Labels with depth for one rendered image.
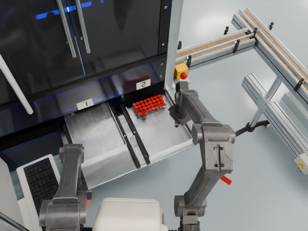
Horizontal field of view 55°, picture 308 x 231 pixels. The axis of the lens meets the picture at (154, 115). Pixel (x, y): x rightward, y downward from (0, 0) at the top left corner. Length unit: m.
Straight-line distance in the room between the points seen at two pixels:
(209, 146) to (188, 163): 1.76
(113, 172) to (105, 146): 0.15
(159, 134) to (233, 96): 1.49
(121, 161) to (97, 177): 0.15
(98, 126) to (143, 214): 0.82
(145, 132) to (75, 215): 0.98
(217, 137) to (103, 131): 0.97
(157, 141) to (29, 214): 0.75
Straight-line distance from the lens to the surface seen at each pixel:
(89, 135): 1.68
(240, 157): 2.69
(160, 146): 1.63
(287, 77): 2.07
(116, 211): 1.01
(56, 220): 0.77
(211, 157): 0.81
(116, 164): 1.59
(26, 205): 1.71
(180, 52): 1.98
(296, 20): 4.08
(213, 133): 0.82
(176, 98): 1.17
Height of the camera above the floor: 2.34
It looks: 58 degrees down
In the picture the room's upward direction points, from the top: 3 degrees clockwise
